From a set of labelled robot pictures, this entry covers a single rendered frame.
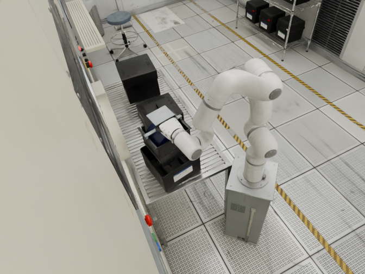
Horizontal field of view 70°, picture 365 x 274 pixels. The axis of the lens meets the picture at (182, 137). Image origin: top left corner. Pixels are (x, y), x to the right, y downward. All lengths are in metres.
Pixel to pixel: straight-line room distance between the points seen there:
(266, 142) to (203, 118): 0.38
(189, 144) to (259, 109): 0.35
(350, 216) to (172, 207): 1.49
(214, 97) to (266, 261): 1.56
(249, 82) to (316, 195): 1.77
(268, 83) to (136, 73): 1.31
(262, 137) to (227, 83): 0.42
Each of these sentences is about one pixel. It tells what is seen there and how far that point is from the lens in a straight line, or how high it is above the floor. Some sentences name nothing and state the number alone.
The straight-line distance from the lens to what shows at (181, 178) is 1.64.
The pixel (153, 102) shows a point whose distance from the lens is 2.08.
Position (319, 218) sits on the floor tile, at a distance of 2.55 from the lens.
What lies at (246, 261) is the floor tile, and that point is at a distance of 2.29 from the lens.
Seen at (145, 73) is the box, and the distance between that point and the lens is 2.14.
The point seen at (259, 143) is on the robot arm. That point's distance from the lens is 1.35.
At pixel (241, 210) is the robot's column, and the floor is 0.52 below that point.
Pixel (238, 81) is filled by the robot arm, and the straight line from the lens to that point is 1.05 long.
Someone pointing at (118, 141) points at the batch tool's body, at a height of 1.05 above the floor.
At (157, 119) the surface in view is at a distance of 1.38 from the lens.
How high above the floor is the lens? 2.19
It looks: 48 degrees down
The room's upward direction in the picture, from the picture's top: 9 degrees counter-clockwise
